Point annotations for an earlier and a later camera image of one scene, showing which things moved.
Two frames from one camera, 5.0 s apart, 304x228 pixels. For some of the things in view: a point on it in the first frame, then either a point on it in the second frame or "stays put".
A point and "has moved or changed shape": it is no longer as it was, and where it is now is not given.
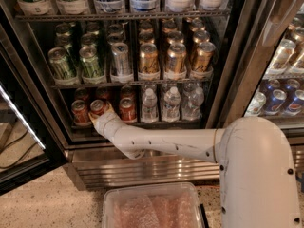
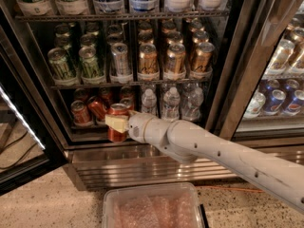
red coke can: [82, 93] stays put
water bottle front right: [192, 101] stays put
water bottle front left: [149, 102] stays put
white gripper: [102, 124] to [136, 127]
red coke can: [127, 108] has moved or changed shape
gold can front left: [148, 59] stays put
